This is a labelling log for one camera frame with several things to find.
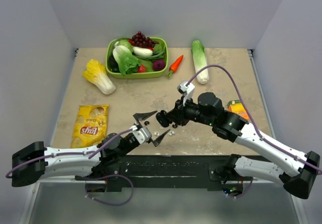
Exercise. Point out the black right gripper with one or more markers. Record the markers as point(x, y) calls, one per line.
point(178, 114)

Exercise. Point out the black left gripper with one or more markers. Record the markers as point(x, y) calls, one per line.
point(142, 117)

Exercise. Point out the black earbud charging case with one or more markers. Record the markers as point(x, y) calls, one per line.
point(162, 118)

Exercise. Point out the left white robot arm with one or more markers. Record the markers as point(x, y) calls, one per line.
point(36, 161)

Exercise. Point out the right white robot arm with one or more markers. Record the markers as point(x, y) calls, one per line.
point(294, 169)

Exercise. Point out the orange toy carrot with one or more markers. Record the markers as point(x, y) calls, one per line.
point(174, 67)

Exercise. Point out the purple toy onion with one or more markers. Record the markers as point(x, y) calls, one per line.
point(158, 65)

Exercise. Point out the yellow Lays chip bag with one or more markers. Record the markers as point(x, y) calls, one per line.
point(90, 126)

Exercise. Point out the red toy strawberry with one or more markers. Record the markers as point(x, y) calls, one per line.
point(141, 69)

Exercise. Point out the orange sponge box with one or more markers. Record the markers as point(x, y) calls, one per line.
point(235, 106)

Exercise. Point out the green white napa cabbage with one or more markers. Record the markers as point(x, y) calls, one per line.
point(200, 61)

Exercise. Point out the white toy radish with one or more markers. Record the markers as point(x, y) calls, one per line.
point(143, 52)

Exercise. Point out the yellow toy cabbage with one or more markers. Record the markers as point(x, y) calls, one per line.
point(96, 74)

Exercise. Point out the green toy lettuce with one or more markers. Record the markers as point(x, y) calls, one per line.
point(126, 61)

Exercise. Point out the dark red toy grapes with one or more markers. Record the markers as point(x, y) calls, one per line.
point(140, 40)

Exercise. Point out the green plastic basket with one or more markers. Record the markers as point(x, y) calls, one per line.
point(140, 75)

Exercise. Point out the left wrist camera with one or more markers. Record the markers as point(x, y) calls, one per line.
point(142, 134)

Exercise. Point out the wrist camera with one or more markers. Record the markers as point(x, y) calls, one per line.
point(142, 134)
point(186, 90)

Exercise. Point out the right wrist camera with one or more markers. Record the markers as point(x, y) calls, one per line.
point(186, 90)

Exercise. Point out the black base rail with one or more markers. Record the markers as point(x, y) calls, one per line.
point(201, 172)

